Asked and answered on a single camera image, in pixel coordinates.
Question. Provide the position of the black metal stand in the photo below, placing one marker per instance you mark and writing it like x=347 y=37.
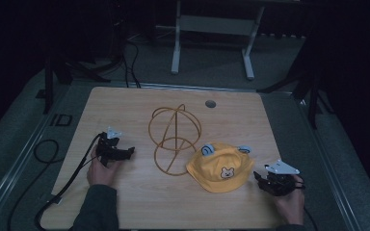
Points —
x=313 y=106
x=48 y=89

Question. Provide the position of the white desk frame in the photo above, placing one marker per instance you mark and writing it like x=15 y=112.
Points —
x=176 y=48

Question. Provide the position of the person's right hand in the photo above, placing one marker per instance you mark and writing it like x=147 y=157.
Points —
x=291 y=205

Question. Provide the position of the yellow bear hat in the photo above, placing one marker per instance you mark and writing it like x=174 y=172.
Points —
x=218 y=162

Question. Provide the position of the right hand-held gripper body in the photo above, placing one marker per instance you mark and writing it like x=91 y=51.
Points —
x=282 y=179

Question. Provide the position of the person's left hand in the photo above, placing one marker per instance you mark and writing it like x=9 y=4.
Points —
x=102 y=173

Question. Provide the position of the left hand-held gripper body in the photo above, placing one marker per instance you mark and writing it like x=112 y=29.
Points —
x=108 y=150

